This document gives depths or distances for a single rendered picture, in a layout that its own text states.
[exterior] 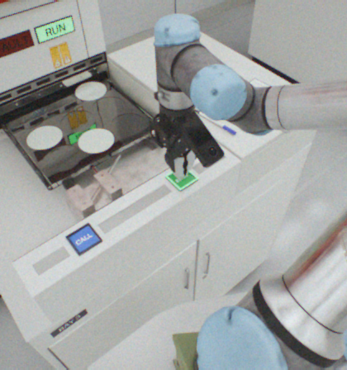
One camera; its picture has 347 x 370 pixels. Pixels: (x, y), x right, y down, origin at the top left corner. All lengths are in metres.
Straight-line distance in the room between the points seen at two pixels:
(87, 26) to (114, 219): 0.65
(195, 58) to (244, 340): 0.39
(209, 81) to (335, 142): 2.06
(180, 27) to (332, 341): 0.47
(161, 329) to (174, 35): 0.58
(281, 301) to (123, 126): 0.79
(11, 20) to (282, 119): 0.78
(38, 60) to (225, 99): 0.76
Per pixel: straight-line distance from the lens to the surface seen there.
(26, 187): 1.11
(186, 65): 0.58
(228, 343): 0.42
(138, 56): 1.27
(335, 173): 2.35
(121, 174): 0.98
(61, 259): 0.77
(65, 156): 1.03
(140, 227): 0.78
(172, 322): 0.83
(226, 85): 0.53
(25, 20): 1.14
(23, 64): 1.18
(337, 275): 0.39
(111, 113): 1.14
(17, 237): 1.01
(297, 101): 0.60
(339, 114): 0.58
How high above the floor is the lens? 1.60
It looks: 50 degrees down
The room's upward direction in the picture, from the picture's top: straight up
